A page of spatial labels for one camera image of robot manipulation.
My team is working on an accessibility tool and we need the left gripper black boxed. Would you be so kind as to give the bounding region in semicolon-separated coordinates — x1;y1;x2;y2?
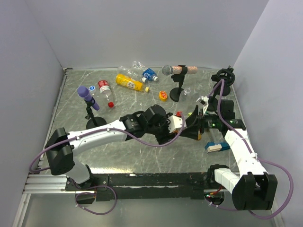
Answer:
146;113;178;145

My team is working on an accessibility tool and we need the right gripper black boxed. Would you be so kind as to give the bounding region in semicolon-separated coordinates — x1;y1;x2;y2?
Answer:
179;105;222;140

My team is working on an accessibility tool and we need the clear bottle green-print white cap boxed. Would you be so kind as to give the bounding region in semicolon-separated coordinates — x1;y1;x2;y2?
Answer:
183;87;191;96

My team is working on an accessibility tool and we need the blue label clear bottle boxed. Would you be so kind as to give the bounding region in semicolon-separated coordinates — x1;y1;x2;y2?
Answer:
132;61;159;83

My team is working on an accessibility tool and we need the small red bottle cap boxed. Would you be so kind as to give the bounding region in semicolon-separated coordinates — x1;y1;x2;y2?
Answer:
108;102;114;108

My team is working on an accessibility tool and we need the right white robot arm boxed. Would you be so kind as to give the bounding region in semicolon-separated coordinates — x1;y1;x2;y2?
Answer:
181;98;277;210

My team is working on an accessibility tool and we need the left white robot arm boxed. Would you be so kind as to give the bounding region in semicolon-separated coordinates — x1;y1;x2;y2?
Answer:
45;105;186;190

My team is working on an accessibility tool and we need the yellow lemon drink bottle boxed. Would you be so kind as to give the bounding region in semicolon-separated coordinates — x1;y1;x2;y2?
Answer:
116;73;150;93

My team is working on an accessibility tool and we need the red label clear bottle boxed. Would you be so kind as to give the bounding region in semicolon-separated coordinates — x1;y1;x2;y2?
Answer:
98;80;114;108

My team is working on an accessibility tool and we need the yellow orange toy block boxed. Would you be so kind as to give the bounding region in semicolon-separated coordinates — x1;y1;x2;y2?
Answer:
159;90;168;102

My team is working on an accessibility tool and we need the blue beige toy brick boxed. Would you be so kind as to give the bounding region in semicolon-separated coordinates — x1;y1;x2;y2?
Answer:
205;142;230;153

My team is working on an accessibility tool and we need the black microphone stand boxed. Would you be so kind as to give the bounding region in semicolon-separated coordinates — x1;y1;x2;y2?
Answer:
169;65;187;102

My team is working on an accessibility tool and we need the silver head microphone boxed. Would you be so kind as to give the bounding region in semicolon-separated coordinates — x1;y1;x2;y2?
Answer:
161;65;198;76

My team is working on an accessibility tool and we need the black clamp stand rear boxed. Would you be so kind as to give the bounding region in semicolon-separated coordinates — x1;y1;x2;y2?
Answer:
211;66;235;96

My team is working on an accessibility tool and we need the blue white loose cap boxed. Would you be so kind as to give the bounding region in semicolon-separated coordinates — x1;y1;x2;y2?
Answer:
89;86;96;92

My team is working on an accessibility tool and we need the purple microphone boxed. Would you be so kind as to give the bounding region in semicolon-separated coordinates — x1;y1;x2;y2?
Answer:
77;86;100;111

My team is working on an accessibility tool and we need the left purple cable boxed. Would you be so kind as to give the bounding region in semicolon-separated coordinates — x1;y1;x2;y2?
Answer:
28;113;186;175

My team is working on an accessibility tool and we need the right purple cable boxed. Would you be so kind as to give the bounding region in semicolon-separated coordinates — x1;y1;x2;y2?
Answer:
203;79;294;219

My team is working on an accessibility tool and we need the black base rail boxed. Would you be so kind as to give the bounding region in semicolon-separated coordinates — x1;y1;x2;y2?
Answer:
65;172;220;201

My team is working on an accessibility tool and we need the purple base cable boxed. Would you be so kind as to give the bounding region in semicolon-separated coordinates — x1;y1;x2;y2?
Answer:
74;184;118;216

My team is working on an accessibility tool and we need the aluminium frame rail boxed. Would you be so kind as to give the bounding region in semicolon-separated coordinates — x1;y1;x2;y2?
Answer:
22;174;69;195

